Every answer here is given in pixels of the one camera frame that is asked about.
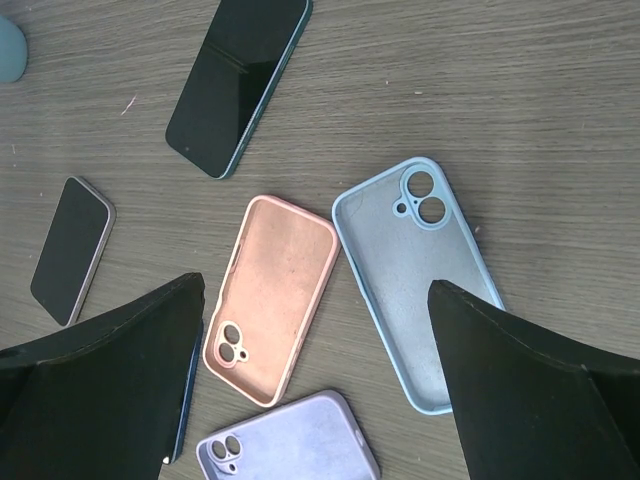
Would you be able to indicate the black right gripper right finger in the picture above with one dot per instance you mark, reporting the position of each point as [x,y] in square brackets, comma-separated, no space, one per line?
[530,403]

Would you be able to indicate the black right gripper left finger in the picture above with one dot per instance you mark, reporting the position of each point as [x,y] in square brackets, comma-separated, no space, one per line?
[99,400]

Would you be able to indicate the pink phone case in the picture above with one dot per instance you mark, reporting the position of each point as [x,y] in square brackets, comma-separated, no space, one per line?
[281,263]

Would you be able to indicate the teal green smartphone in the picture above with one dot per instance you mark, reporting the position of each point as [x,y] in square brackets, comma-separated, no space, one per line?
[235,73]

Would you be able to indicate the lavender phone case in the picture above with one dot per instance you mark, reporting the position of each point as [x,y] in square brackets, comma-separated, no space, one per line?
[316,437]

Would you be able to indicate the light blue phone case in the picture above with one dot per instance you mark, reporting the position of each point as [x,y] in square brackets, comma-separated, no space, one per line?
[401,230]

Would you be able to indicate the blue edged black smartphone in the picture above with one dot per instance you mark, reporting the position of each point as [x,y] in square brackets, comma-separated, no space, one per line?
[175,444]

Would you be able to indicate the silver edged black smartphone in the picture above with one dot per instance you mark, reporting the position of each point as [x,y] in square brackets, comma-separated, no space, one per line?
[75,242]

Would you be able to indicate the blue ceramic mug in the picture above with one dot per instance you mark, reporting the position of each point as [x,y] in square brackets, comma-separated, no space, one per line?
[13,51]

